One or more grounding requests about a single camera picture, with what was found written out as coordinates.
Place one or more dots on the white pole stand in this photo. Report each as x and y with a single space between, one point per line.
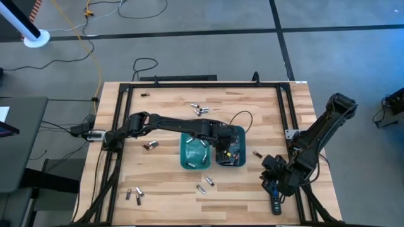
37 38

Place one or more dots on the black power bar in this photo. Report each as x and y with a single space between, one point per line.
176 77

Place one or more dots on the green plastic bin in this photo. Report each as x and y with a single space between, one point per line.
194 156

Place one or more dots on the black desk foot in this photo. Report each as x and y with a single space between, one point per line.
47 181

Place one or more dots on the black desk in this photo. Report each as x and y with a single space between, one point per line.
25 151

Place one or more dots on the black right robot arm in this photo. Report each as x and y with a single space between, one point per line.
318 132

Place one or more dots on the orange striped mat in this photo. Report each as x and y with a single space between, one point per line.
38 6

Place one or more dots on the dark tablet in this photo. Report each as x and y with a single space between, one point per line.
8 129

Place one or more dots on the black power adapter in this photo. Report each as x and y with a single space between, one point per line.
80 129

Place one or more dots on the white paper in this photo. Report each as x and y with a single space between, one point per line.
3 114

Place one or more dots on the dark teal plastic bin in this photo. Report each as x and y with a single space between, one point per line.
242 148

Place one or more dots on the black frame clamp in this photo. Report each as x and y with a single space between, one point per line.
256 79

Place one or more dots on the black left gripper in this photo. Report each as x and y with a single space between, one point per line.
224 135

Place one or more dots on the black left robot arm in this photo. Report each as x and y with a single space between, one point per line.
176 124

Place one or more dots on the black aluminium table frame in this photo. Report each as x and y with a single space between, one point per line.
240 85

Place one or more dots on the black equipment box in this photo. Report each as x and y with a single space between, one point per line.
396 102

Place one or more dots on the silver Energizer AA battery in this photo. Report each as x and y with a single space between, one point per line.
210 181
200 189

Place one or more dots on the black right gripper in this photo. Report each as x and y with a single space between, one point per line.
287 179

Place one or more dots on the black remote control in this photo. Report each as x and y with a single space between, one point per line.
276 206

